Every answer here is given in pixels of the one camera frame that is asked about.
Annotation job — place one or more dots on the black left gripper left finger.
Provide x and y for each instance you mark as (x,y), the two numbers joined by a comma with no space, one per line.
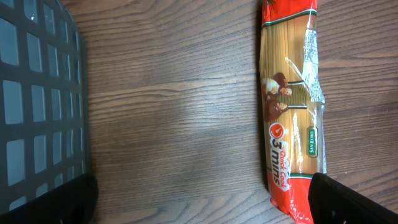
(71,203)

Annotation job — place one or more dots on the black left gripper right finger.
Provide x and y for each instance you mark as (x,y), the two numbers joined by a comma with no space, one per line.
(333,202)

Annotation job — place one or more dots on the orange spaghetti packet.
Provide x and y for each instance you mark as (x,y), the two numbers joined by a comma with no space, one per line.
(292,103)

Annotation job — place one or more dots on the grey plastic shopping basket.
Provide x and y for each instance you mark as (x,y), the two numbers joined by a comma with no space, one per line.
(44,100)

